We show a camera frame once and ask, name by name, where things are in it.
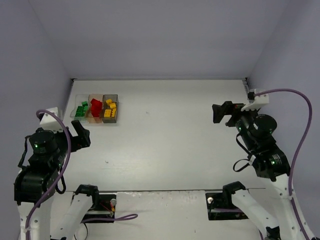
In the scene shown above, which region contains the green number two lego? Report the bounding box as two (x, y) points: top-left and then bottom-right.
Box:
(76, 106), (84, 113)

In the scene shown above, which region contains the red long lego brick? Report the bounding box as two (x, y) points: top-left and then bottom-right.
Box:
(90, 107), (102, 118)

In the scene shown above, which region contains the red curved lego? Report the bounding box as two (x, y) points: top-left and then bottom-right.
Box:
(90, 98), (103, 108)

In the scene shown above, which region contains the yellow striped curved lego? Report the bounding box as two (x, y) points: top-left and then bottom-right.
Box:
(109, 102), (117, 109)

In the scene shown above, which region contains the yellow butterfly print lego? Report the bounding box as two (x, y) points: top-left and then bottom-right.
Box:
(103, 109), (112, 118)

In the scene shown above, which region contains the yellow long lego brick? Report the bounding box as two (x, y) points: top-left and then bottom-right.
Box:
(111, 107), (117, 118)

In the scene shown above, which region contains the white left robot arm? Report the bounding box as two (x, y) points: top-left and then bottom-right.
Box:
(14, 120), (99, 240)

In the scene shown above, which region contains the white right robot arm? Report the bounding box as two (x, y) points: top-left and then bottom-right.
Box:
(212, 101), (316, 240)

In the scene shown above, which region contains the green lego in container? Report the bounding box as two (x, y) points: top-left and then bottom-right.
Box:
(75, 112), (85, 118)

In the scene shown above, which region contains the clear plastic container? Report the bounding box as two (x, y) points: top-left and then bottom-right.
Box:
(70, 94), (89, 124)

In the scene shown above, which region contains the tan plastic container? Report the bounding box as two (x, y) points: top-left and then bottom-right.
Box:
(85, 94), (103, 124)

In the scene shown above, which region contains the grey plastic container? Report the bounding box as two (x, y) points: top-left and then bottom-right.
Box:
(100, 94), (119, 124)

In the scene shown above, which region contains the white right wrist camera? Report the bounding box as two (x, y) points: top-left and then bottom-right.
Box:
(241, 88), (270, 112)

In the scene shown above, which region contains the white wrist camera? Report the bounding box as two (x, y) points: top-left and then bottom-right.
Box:
(39, 107), (63, 133)
(241, 88), (270, 112)

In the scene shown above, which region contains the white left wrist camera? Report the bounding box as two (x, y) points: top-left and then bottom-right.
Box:
(39, 107), (63, 133)

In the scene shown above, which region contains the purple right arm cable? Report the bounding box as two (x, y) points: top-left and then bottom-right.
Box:
(252, 88), (313, 240)

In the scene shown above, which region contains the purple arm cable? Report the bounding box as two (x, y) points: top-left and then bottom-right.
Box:
(24, 109), (139, 240)
(252, 88), (313, 240)

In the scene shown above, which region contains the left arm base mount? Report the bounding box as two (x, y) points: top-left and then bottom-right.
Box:
(67, 185), (117, 224)

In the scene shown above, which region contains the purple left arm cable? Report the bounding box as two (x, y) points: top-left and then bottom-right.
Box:
(24, 109), (139, 240)

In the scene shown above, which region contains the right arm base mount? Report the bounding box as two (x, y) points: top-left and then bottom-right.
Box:
(205, 181), (248, 221)

